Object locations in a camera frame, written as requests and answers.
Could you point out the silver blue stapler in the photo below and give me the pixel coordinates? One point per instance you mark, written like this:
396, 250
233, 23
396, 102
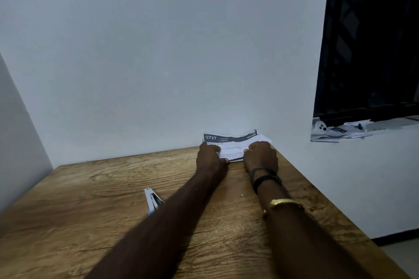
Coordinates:
151, 200

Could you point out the person's left forearm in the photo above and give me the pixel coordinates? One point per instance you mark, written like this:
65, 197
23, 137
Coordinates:
163, 236

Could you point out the stack of printed papers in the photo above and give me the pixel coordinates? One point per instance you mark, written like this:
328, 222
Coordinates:
232, 146

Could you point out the wooden table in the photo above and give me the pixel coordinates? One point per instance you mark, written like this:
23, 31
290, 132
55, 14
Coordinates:
82, 207

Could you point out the dark window with grille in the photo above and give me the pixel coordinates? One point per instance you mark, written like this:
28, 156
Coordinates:
370, 43

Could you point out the scattered papers on sill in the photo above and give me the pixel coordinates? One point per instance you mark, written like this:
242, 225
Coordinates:
356, 128

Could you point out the person's right hand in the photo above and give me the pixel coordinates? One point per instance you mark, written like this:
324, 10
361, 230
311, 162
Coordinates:
262, 157

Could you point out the gold bangle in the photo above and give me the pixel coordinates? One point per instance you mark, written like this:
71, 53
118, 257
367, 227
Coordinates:
284, 202

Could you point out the person's right forearm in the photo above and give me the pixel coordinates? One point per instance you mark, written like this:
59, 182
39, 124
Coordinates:
301, 246

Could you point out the person's left hand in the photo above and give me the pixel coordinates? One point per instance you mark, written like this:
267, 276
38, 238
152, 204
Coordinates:
211, 162

